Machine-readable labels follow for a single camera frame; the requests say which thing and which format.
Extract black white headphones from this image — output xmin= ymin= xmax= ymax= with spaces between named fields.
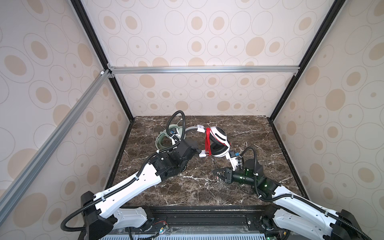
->
xmin=187 ymin=125 xmax=231 ymax=160

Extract mint green headphones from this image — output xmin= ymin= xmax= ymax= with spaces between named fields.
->
xmin=155 ymin=118 xmax=187 ymax=151

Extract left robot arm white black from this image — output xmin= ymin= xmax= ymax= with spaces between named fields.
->
xmin=61 ymin=126 xmax=201 ymax=240

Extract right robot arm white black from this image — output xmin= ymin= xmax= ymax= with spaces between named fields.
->
xmin=213 ymin=152 xmax=370 ymax=240

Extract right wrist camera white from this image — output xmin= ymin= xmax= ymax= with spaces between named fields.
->
xmin=229 ymin=150 xmax=243 ymax=171

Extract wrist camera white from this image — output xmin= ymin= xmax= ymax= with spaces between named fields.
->
xmin=169 ymin=130 xmax=179 ymax=145
xmin=229 ymin=150 xmax=243 ymax=171

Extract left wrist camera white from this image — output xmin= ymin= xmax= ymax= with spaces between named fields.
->
xmin=169 ymin=130 xmax=179 ymax=145

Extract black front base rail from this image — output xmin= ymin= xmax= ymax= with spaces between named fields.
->
xmin=77 ymin=204 xmax=337 ymax=240

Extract silver aluminium rail back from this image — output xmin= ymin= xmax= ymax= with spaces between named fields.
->
xmin=110 ymin=65 xmax=300 ymax=75

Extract silver aluminium rail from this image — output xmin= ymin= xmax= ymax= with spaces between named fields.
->
xmin=110 ymin=65 xmax=300 ymax=75
xmin=1 ymin=70 xmax=111 ymax=225

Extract black corner frame post left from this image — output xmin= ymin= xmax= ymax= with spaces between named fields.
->
xmin=70 ymin=0 xmax=135 ymax=122

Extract black corner frame post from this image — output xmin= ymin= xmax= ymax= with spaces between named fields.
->
xmin=70 ymin=0 xmax=135 ymax=122
xmin=268 ymin=0 xmax=346 ymax=123

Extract silver aluminium rail left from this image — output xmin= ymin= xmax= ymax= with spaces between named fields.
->
xmin=1 ymin=70 xmax=111 ymax=225

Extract black corner frame post right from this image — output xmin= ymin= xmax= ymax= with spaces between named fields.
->
xmin=268 ymin=0 xmax=346 ymax=123

